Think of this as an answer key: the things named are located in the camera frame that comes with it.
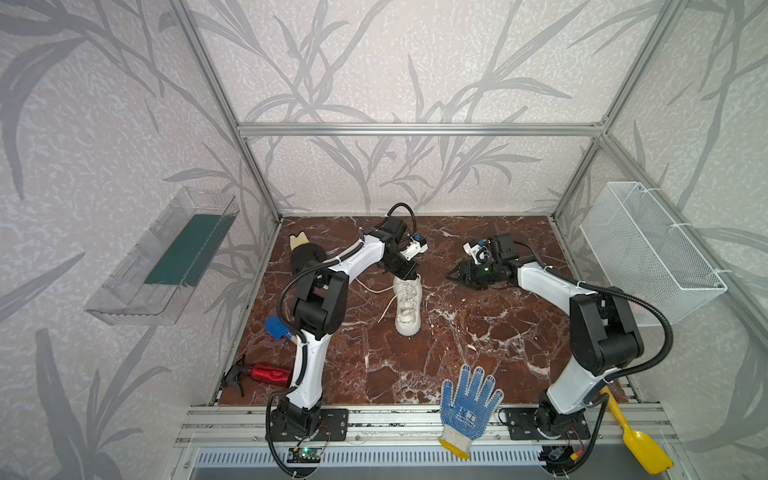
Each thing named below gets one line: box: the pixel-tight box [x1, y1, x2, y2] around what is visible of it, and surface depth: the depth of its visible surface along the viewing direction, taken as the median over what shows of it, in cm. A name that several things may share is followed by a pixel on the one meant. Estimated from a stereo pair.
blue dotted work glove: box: [439, 364, 504, 460], surface depth 78 cm
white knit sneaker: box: [355, 274, 423, 336], surface depth 91 cm
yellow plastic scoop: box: [601, 386, 674, 475], surface depth 72 cm
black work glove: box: [289, 231, 327, 276], surface depth 111 cm
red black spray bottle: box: [225, 363, 291, 397], surface depth 81 cm
